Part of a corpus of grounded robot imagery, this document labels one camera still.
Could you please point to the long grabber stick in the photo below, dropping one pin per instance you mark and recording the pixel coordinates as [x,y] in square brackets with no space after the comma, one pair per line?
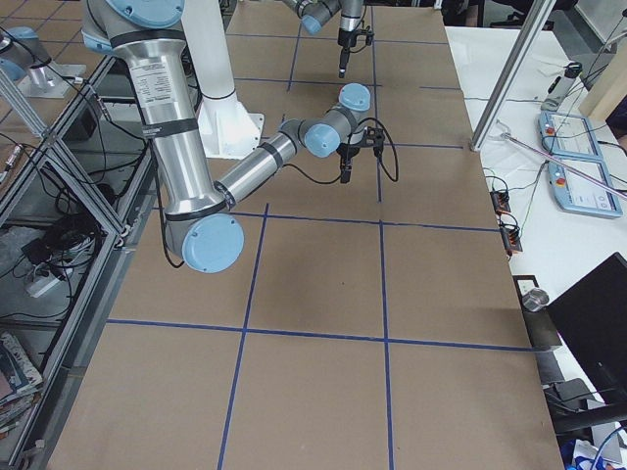
[506,135]

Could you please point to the aluminium frame post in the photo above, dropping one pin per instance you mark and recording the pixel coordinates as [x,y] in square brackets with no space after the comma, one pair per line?
[533,25]

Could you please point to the teach pendant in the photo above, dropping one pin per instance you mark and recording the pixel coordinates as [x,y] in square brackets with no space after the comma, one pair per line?
[568,135]
[577,195]

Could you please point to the stack of magazines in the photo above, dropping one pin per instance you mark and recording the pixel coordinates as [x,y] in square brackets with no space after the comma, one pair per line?
[20,383]

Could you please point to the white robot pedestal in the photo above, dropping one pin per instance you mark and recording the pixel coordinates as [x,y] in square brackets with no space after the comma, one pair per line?
[227,129]

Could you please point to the white power strip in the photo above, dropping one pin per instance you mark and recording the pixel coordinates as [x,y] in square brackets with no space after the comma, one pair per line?
[40,285]

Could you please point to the metal cup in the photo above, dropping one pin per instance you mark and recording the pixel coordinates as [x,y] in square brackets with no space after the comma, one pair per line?
[535,299]

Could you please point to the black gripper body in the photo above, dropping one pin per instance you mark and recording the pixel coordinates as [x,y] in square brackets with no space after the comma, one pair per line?
[348,153]
[344,45]

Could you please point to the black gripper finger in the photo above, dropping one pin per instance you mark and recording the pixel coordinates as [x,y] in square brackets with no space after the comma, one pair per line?
[343,62]
[346,167]

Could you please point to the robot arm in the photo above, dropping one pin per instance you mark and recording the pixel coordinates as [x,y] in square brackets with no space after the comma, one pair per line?
[198,227]
[314,15]

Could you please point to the upper teach pendant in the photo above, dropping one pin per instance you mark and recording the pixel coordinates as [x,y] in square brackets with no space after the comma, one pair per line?
[568,135]

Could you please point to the black monitor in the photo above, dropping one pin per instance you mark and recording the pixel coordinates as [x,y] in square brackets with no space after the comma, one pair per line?
[591,319]

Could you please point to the lower teach pendant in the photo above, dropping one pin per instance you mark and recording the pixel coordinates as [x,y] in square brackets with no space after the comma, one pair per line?
[577,195]

